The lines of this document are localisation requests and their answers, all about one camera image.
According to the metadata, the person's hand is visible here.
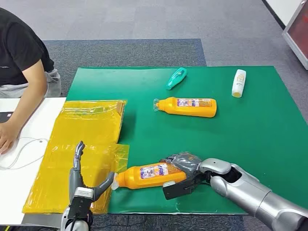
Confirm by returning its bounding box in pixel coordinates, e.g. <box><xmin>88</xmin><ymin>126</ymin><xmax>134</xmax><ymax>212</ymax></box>
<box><xmin>0</xmin><ymin>122</ymin><xmax>19</xmax><ymax>155</ymax></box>

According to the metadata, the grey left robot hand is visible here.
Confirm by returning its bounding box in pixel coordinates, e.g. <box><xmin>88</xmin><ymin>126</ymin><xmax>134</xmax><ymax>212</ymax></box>
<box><xmin>69</xmin><ymin>141</ymin><xmax>116</xmax><ymax>202</ymax></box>

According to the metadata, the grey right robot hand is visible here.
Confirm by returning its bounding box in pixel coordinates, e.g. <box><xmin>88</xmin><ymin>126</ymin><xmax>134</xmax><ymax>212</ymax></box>
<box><xmin>161</xmin><ymin>152</ymin><xmax>211</xmax><ymax>192</ymax></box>

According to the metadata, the orange Tide detergent bottle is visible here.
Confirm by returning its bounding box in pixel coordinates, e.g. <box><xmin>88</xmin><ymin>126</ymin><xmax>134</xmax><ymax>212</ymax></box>
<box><xmin>111</xmin><ymin>162</ymin><xmax>187</xmax><ymax>191</ymax></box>

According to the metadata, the teal plastic bottle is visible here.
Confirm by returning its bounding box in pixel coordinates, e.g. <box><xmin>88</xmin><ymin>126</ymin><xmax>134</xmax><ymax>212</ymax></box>
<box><xmin>165</xmin><ymin>67</ymin><xmax>188</xmax><ymax>90</ymax></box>

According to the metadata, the white plastic bottle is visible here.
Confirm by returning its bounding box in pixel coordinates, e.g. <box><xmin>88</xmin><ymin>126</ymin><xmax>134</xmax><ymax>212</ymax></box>
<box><xmin>231</xmin><ymin>69</ymin><xmax>247</xmax><ymax>98</ymax></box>

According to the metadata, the black flat device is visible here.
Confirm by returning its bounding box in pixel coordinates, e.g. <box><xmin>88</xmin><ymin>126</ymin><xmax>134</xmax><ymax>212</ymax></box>
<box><xmin>0</xmin><ymin>111</ymin><xmax>14</xmax><ymax>124</ymax></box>

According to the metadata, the yellow transparent plastic bag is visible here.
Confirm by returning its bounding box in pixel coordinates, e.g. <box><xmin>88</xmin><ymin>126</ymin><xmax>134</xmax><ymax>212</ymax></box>
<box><xmin>22</xmin><ymin>100</ymin><xmax>130</xmax><ymax>215</ymax></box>

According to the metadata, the green table mat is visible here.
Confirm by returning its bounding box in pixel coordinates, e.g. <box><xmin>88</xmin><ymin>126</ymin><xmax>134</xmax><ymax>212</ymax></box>
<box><xmin>66</xmin><ymin>66</ymin><xmax>308</xmax><ymax>215</ymax></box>

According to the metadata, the person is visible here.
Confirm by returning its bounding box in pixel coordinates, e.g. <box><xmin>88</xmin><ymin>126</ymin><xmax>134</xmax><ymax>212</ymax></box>
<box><xmin>0</xmin><ymin>7</ymin><xmax>62</xmax><ymax>155</ymax></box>

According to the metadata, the white framed red panel cabinet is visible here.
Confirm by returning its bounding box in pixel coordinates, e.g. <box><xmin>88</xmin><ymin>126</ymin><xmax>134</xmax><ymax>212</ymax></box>
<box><xmin>282</xmin><ymin>0</ymin><xmax>308</xmax><ymax>70</ymax></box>

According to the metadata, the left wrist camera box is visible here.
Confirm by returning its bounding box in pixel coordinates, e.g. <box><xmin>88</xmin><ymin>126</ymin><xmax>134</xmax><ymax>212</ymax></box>
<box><xmin>68</xmin><ymin>187</ymin><xmax>94</xmax><ymax>224</ymax></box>

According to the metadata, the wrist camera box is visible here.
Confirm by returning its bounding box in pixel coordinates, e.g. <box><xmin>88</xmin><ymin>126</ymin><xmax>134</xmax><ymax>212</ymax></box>
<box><xmin>68</xmin><ymin>187</ymin><xmax>94</xmax><ymax>224</ymax></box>
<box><xmin>162</xmin><ymin>180</ymin><xmax>205</xmax><ymax>201</ymax></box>

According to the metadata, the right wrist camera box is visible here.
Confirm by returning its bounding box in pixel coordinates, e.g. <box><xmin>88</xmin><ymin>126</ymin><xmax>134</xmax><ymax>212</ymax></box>
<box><xmin>162</xmin><ymin>180</ymin><xmax>205</xmax><ymax>201</ymax></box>

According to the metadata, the white cable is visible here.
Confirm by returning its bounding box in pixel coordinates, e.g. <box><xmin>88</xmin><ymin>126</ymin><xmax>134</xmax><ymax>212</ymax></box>
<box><xmin>0</xmin><ymin>137</ymin><xmax>48</xmax><ymax>170</ymax></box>

